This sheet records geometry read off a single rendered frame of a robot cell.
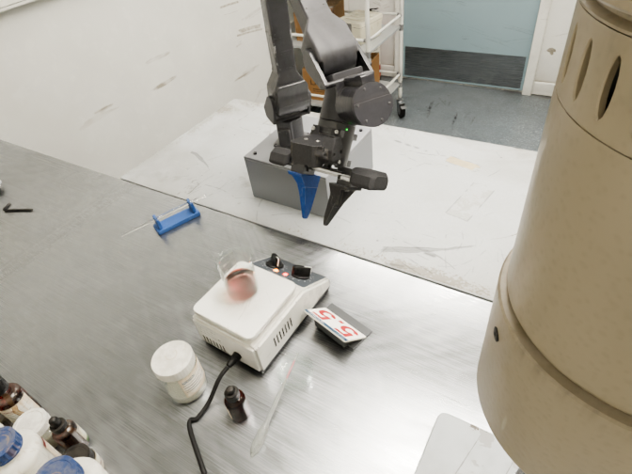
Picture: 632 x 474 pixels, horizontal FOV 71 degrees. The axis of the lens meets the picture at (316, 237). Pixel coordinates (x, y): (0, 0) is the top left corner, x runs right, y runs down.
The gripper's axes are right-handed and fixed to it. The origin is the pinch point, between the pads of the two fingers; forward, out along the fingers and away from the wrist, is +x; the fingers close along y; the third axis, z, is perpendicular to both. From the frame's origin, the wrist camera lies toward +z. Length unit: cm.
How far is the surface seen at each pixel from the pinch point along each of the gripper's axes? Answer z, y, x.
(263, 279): 4.9, -4.0, 13.9
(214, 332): 12.0, -5.9, 21.9
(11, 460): 36, -13, 35
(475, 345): -8.3, 27.3, 15.4
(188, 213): -10.0, -37.3, 13.0
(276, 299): 6.8, 0.4, 15.2
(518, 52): -273, -29, -93
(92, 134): -58, -148, 11
